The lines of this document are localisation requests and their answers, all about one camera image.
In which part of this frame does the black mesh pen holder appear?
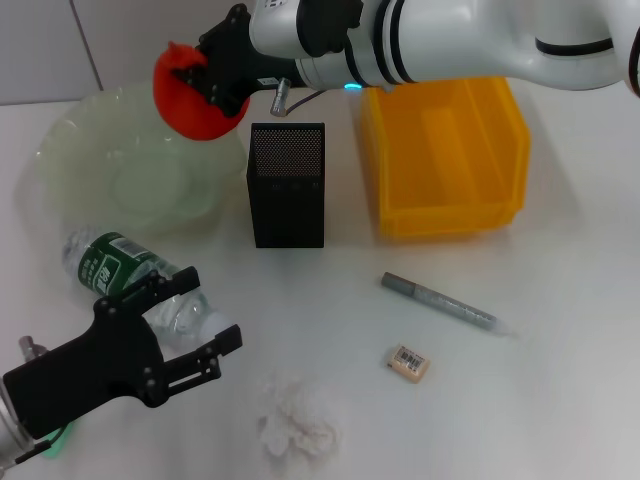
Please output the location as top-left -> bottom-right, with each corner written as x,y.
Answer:
245,121 -> 327,250

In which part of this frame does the thin right gripper cable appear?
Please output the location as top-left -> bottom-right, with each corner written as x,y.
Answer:
287,87 -> 329,111

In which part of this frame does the mint green pen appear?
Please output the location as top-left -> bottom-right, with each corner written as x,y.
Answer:
39,422 -> 81,459

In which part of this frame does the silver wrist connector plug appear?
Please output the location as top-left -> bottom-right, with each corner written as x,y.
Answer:
269,77 -> 294,119
18,335 -> 45,362

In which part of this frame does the grey marker pen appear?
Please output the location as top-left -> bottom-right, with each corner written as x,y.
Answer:
380,271 -> 521,341

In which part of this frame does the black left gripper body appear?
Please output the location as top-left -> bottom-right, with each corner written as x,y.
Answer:
2,294 -> 169,441

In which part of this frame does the beige eraser with barcode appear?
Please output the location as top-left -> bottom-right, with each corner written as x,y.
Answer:
385,342 -> 432,386

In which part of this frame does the yellow plastic bin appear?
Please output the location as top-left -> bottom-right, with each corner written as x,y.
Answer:
362,77 -> 532,244

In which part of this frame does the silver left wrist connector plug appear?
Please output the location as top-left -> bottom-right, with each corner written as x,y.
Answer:
18,335 -> 45,362

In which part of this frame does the silver right wrist connector plug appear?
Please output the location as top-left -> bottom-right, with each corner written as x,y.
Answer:
269,77 -> 294,119

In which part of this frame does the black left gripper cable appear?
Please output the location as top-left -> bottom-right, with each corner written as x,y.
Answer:
0,424 -> 71,471

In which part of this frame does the white paper ball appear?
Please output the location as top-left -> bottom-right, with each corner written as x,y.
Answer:
255,374 -> 346,459

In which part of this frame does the clear green-label water bottle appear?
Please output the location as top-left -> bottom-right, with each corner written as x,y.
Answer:
60,225 -> 236,361

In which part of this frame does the red-orange fruit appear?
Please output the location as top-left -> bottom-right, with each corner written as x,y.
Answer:
152,41 -> 251,142

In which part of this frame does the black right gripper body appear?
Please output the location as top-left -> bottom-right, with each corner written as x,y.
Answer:
197,3 -> 301,119

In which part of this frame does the pale green glass fruit plate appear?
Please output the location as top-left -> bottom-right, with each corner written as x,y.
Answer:
14,84 -> 246,236

